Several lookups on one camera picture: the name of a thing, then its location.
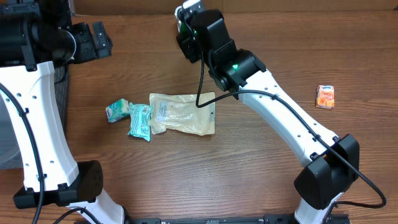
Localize teal white small box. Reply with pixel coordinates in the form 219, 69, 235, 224
105, 98, 129, 123

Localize beige plastic pouch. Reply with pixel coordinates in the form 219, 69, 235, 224
149, 93, 216, 136

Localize teal snack packet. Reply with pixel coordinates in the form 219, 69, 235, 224
127, 102, 153, 142

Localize orange small box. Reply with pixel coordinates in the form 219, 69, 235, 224
315, 85, 335, 109

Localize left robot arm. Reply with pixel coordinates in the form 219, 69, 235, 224
1, 0, 129, 223

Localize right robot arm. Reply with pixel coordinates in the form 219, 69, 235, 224
175, 1, 359, 223

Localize white barcode scanner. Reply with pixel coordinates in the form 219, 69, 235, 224
174, 0, 205, 33

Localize grey plastic mesh basket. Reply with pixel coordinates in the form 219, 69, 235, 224
1, 65, 69, 169

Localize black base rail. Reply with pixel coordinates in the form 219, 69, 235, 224
124, 213, 351, 224

